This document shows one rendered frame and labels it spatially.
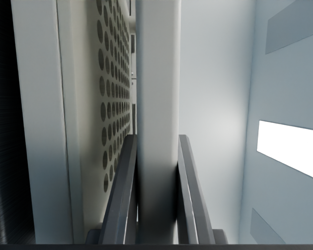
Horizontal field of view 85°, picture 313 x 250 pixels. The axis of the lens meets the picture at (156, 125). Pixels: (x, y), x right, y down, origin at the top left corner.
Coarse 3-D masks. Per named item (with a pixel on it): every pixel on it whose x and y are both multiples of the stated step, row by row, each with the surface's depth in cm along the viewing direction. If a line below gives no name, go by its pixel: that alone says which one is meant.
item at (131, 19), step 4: (132, 16) 27; (132, 20) 27; (132, 24) 27; (132, 28) 28; (132, 32) 28; (100, 224) 10; (96, 228) 10; (100, 228) 10; (136, 228) 10; (136, 232) 10; (136, 236) 10; (136, 240) 9
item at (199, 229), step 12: (180, 144) 9; (180, 156) 9; (192, 156) 9; (180, 168) 8; (192, 168) 8; (180, 180) 7; (192, 180) 7; (180, 192) 7; (192, 192) 7; (180, 204) 7; (192, 204) 6; (204, 204) 7; (180, 216) 7; (192, 216) 6; (204, 216) 6; (180, 228) 7; (192, 228) 6; (204, 228) 6; (180, 240) 7; (192, 240) 6; (204, 240) 6; (216, 240) 6
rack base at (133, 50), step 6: (132, 0) 49; (132, 6) 49; (132, 12) 49; (132, 36) 51; (132, 42) 52; (132, 48) 52; (132, 54) 50; (132, 60) 51; (132, 66) 51; (132, 78) 51
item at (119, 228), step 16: (128, 144) 9; (128, 160) 8; (128, 176) 8; (112, 192) 7; (128, 192) 7; (112, 208) 6; (128, 208) 6; (112, 224) 6; (128, 224) 6; (96, 240) 6; (112, 240) 6; (128, 240) 6
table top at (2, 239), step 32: (0, 0) 7; (128, 0) 46; (0, 32) 7; (0, 64) 7; (0, 96) 7; (0, 128) 7; (0, 160) 7; (0, 192) 7; (0, 224) 7; (32, 224) 9
